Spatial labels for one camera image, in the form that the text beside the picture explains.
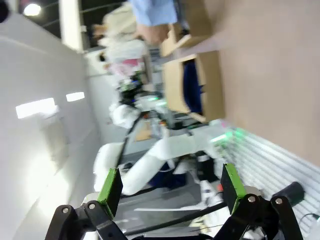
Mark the black cylindrical knob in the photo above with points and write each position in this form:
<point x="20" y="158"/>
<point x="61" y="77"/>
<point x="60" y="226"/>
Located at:
<point x="288" y="193"/>

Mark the open cardboard box with flap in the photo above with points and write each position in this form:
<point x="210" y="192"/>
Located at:
<point x="175" y="85"/>

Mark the person in blue shirt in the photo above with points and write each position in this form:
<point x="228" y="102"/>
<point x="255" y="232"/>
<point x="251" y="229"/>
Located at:
<point x="155" y="11"/>

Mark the person's right hand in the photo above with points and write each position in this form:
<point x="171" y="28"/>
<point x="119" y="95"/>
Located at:
<point x="153" y="33"/>

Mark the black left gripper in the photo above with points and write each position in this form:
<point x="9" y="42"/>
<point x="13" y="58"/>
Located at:
<point x="128" y="92"/>

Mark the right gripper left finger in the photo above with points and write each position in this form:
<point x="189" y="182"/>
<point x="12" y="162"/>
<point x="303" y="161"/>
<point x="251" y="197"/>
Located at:
<point x="110" y="200"/>

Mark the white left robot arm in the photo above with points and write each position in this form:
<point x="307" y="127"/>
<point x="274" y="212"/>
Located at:
<point x="160" y="155"/>

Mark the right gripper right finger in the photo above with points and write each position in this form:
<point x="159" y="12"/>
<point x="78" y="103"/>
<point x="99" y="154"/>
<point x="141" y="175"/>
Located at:
<point x="232" y="190"/>

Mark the aluminium profile frame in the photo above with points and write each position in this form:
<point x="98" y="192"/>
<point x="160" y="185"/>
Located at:
<point x="270" y="162"/>

